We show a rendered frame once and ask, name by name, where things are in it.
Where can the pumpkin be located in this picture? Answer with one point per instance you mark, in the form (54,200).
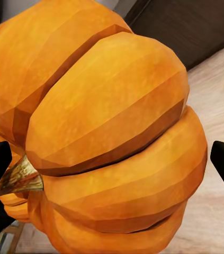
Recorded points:
(104,146)
(16,207)

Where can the cabinet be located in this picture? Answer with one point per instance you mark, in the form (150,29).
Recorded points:
(193,29)

